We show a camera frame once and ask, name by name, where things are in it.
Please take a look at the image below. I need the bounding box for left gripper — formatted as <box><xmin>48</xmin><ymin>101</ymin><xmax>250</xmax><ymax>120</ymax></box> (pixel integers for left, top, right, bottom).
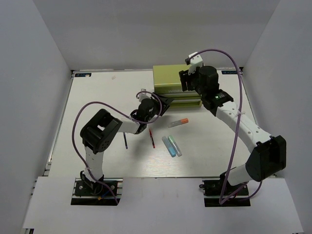
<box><xmin>145</xmin><ymin>92</ymin><xmax>174</xmax><ymax>122</ymax></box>

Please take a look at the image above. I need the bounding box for green metal drawer box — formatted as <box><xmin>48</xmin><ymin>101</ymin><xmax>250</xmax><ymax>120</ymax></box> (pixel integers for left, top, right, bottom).
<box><xmin>153</xmin><ymin>64</ymin><xmax>202</xmax><ymax>108</ymax></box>

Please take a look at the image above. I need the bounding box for orange cap highlighter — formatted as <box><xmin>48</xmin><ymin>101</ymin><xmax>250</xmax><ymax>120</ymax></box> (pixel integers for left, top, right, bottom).
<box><xmin>168</xmin><ymin>118</ymin><xmax>189</xmax><ymax>128</ymax></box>

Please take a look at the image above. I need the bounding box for blue highlighter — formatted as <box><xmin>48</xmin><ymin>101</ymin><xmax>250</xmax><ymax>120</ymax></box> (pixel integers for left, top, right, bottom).
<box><xmin>161</xmin><ymin>136</ymin><xmax>176</xmax><ymax>157</ymax></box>

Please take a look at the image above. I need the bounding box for green highlighter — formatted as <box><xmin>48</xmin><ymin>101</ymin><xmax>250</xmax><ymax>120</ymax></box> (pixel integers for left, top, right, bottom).
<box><xmin>168</xmin><ymin>136</ymin><xmax>182</xmax><ymax>156</ymax></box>

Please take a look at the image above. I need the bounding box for purple pen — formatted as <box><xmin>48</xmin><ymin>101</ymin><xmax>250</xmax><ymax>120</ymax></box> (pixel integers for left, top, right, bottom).
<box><xmin>123</xmin><ymin>132</ymin><xmax>128</xmax><ymax>149</ymax></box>

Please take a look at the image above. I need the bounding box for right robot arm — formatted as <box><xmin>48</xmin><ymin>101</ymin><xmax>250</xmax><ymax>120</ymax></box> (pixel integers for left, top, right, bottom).
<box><xmin>179</xmin><ymin>66</ymin><xmax>287</xmax><ymax>195</ymax></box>

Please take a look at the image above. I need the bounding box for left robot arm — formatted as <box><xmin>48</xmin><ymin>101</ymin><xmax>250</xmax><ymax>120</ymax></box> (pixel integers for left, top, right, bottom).
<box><xmin>80</xmin><ymin>90</ymin><xmax>174</xmax><ymax>195</ymax></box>

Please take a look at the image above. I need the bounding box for right corner label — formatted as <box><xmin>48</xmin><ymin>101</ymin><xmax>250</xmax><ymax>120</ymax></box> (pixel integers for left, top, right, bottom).
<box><xmin>221</xmin><ymin>70</ymin><xmax>237</xmax><ymax>75</ymax></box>

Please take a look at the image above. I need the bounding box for corner label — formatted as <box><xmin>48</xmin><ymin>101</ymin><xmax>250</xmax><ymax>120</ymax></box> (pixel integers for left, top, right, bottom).
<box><xmin>221</xmin><ymin>70</ymin><xmax>237</xmax><ymax>75</ymax></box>
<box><xmin>75</xmin><ymin>73</ymin><xmax>92</xmax><ymax>77</ymax></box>

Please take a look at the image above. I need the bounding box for red pen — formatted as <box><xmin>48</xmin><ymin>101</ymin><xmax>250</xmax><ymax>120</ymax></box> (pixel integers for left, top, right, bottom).
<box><xmin>149</xmin><ymin>129</ymin><xmax>156</xmax><ymax>149</ymax></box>

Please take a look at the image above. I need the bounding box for left corner label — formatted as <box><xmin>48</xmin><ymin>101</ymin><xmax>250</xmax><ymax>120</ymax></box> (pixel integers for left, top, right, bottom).
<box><xmin>75</xmin><ymin>73</ymin><xmax>92</xmax><ymax>77</ymax></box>

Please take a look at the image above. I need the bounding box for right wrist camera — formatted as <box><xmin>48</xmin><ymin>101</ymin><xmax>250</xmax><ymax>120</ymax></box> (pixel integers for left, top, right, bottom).
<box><xmin>185</xmin><ymin>52</ymin><xmax>204</xmax><ymax>69</ymax></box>

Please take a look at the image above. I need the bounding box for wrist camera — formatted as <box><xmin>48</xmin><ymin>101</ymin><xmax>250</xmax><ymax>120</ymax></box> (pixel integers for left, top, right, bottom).
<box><xmin>185</xmin><ymin>52</ymin><xmax>204</xmax><ymax>69</ymax></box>
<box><xmin>136</xmin><ymin>89</ymin><xmax>151</xmax><ymax>102</ymax></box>

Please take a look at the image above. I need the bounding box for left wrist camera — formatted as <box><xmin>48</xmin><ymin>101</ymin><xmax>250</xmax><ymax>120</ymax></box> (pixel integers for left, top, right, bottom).
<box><xmin>136</xmin><ymin>89</ymin><xmax>151</xmax><ymax>102</ymax></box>

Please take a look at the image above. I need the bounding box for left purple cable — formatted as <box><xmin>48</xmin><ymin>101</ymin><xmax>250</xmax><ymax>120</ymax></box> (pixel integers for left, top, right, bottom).
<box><xmin>73</xmin><ymin>91</ymin><xmax>164</xmax><ymax>205</ymax></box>

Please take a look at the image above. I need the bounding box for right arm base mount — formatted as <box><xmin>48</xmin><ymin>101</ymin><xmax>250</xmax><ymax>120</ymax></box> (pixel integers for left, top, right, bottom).
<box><xmin>199</xmin><ymin>179</ymin><xmax>251</xmax><ymax>208</ymax></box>

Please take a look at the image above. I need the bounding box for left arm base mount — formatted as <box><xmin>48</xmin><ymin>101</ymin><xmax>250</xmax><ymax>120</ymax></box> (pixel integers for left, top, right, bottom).
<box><xmin>71</xmin><ymin>178</ymin><xmax>123</xmax><ymax>206</ymax></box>

